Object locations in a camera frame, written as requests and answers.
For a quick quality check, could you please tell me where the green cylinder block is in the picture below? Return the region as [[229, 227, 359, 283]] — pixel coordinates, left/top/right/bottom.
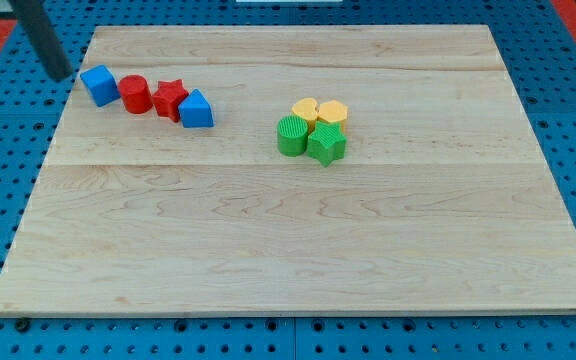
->
[[277, 115, 308, 157]]

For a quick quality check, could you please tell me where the yellow hexagon block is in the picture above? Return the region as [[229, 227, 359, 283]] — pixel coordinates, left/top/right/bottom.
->
[[317, 100, 349, 133]]

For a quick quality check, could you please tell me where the red cylinder block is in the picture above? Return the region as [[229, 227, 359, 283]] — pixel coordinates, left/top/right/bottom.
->
[[118, 75, 153, 114]]

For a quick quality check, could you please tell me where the red star block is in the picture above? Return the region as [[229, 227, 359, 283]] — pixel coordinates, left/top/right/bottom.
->
[[152, 79, 189, 123]]

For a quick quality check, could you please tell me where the green star block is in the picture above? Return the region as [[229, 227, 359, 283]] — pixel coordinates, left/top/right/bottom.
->
[[307, 121, 347, 167]]

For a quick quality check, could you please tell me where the blue cube block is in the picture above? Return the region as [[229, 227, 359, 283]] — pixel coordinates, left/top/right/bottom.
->
[[80, 65, 120, 107]]

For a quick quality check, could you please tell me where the light wooden board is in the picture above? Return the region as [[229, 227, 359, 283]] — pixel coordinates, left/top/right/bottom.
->
[[0, 25, 576, 318]]

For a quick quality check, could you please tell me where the yellow heart block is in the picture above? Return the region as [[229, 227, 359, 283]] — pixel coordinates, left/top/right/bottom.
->
[[291, 97, 318, 133]]

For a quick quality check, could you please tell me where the blue triangular prism block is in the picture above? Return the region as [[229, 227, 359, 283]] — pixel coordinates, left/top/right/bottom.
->
[[178, 89, 214, 128]]

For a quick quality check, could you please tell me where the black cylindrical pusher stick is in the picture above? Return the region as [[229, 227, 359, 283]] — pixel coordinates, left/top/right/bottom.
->
[[8, 0, 73, 82]]

